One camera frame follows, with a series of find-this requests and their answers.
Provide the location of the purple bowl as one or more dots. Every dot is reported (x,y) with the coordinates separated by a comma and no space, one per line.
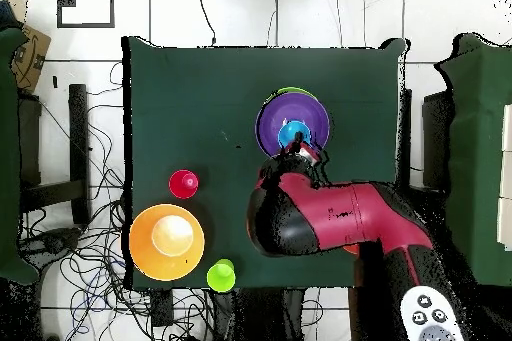
(288,107)

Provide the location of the black square frame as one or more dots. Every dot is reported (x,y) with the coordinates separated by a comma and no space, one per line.
(86,26)

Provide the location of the black chair base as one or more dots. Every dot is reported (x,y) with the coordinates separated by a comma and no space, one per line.
(52,241)

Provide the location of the large yellow bowl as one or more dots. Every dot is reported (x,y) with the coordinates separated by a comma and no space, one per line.
(144,245)

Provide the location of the dark green tablecloth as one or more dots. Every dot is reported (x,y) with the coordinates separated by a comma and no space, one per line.
(192,89)

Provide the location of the black metal stand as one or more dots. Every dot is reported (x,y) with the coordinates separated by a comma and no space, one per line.
(78,137)
(436,137)

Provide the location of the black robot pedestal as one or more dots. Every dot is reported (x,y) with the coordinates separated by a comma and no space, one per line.
(248,317)

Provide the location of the green bowl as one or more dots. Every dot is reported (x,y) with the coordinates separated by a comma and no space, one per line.
(296,89)

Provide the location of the blue cup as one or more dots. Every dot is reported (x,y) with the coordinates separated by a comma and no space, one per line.
(287,133)

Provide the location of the red cup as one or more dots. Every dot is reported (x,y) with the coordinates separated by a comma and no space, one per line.
(183,185)

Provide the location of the cardboard box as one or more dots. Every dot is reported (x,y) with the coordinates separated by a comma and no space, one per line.
(30,61)

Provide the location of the lime green cup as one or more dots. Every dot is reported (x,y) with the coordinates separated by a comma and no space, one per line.
(220,277)

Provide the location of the white box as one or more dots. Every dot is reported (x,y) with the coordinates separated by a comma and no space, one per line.
(506,225)
(508,129)

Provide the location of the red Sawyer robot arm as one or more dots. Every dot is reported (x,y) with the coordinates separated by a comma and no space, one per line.
(340,213)

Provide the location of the green cloth covered table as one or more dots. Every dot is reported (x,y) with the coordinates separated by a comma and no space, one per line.
(8,157)
(480,117)

